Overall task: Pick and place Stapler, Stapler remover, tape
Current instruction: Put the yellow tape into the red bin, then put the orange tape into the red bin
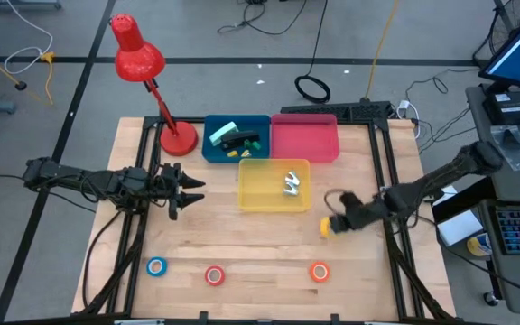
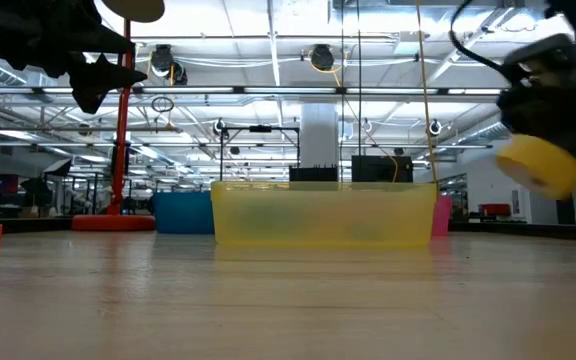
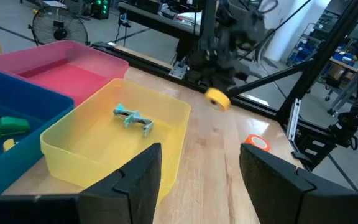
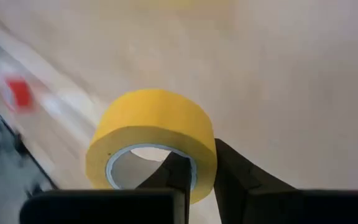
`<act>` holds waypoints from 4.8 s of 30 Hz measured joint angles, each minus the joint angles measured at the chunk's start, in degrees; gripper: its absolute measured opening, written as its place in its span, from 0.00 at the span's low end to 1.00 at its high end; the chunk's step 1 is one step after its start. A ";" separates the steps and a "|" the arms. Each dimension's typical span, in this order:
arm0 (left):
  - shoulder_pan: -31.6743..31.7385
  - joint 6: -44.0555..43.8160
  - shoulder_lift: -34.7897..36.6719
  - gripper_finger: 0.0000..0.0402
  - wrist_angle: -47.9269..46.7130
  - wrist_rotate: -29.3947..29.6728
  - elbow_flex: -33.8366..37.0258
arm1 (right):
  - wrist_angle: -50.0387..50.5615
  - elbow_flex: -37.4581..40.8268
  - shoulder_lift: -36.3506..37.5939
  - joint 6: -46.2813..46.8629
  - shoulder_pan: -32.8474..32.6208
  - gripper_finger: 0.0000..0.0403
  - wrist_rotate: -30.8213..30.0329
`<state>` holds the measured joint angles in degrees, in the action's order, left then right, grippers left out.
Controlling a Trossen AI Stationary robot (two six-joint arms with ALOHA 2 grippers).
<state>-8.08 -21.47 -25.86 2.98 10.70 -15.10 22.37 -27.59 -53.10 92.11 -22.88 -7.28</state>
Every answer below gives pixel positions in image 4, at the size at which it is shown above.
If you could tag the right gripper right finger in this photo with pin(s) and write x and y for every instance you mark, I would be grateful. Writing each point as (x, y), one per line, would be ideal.
(247, 193)

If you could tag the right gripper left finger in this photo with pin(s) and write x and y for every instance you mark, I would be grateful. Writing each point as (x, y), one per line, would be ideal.
(172, 174)

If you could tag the yellow tape roll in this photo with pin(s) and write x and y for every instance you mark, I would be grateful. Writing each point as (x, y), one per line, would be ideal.
(154, 115)

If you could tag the red tape roll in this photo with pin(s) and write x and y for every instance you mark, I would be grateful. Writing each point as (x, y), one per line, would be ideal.
(20, 93)

